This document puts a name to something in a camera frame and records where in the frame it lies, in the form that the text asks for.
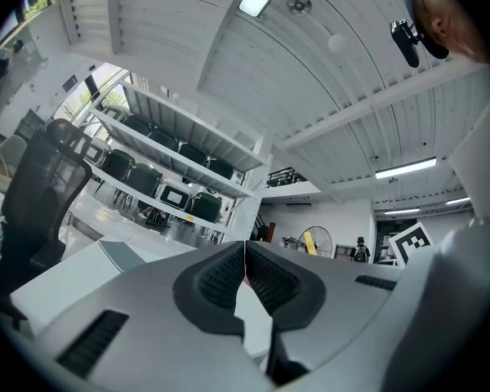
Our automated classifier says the black balcony railing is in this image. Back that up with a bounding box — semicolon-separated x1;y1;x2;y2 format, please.
265;168;308;189

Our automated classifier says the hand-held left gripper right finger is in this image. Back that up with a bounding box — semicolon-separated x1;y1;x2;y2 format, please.
246;240;406;392

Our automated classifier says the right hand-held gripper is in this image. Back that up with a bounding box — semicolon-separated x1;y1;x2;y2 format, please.
381;218;490;392

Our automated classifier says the black head-mounted camera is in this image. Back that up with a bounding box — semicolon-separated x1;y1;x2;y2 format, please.
389;0;451;69

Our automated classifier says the white plastic chair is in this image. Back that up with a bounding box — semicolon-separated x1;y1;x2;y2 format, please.
0;134;29;176

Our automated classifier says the black mesh office chair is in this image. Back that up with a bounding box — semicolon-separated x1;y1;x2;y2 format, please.
0;118;93;296

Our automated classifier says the small ceiling fan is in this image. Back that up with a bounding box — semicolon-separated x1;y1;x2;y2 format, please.
285;0;314;16

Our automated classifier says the person's white shirt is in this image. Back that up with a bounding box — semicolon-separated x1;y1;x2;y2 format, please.
448;65;490;221

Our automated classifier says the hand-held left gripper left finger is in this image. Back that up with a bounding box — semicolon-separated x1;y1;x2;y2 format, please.
34;240;277;392

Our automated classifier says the large round floor fan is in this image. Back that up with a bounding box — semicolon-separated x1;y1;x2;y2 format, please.
298;225;335;260

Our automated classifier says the yellow upright post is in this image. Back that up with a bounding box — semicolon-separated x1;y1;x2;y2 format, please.
302;229;318;256

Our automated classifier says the grey-green flat board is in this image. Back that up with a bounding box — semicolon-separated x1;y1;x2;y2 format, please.
97;238;148;273

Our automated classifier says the white metal shelving rack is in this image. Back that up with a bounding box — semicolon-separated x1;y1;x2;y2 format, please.
80;75;271;243

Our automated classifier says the person's head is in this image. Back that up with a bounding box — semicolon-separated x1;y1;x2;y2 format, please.
412;0;490;65

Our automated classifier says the row of dark storage bins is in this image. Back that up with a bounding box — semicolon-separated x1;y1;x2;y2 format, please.
83;104;234;223

